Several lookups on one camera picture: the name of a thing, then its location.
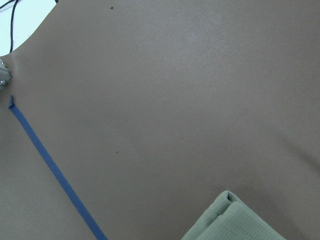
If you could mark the olive green long-sleeve shirt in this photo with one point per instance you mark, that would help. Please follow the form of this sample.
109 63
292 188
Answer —
229 218

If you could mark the aluminium frame post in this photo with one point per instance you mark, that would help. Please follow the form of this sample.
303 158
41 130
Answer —
5 75

